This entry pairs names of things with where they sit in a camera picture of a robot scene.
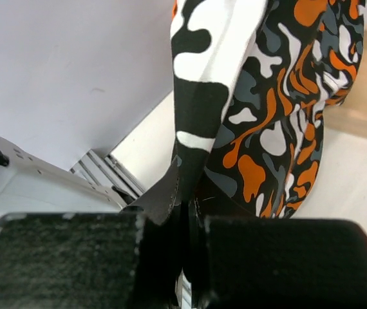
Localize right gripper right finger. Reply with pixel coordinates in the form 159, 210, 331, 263
188, 175, 367, 309

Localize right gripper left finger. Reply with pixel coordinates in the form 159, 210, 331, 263
0, 159, 181, 309

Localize patterned black orange shorts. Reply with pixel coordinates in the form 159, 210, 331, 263
170, 1, 366, 218

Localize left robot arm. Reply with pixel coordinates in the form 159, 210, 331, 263
0, 137, 126, 217

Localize aluminium mounting rail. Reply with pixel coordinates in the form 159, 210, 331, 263
72, 151, 184, 308

